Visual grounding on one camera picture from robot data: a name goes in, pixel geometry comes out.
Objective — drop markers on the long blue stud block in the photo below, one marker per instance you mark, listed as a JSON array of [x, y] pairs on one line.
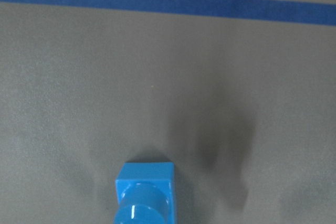
[[146, 193]]

